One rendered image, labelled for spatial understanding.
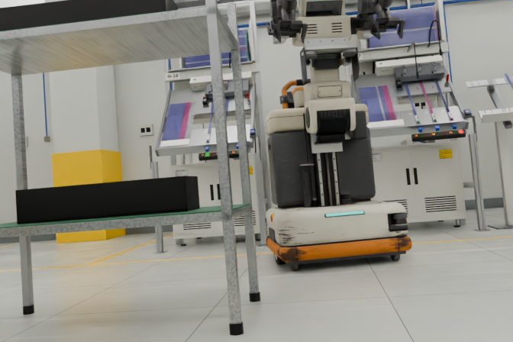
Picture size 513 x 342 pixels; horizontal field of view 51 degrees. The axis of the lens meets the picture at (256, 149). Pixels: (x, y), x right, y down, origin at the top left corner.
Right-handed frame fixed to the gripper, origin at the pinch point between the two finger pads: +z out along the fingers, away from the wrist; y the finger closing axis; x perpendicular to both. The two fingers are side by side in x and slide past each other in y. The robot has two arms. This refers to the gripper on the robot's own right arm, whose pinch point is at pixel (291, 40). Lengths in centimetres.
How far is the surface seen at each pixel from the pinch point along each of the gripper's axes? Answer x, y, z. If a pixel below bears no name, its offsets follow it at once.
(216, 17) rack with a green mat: -50, -34, 45
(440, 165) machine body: 151, 135, -39
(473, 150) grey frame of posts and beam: 118, 143, -29
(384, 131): 123, 86, -47
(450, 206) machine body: 165, 141, -13
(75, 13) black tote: -35, -79, 28
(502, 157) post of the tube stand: 125, 165, -28
